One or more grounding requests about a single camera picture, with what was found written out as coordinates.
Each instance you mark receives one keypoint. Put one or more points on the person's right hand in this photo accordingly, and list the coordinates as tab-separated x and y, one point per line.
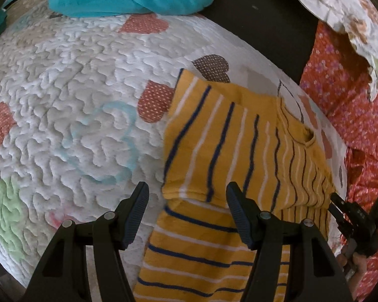
360	264

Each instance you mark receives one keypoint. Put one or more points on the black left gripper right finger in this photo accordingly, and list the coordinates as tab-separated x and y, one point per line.
292	261

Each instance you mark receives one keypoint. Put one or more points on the yellow striped small shirt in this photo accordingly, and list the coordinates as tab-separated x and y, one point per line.
219	133

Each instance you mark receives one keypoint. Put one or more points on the white quilted heart blanket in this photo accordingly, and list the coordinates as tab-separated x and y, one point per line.
72	142

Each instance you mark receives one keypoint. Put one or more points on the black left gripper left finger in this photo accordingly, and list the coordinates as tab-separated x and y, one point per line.
83	256

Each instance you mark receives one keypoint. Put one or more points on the red floral bedsheet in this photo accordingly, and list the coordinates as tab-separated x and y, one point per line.
336	78

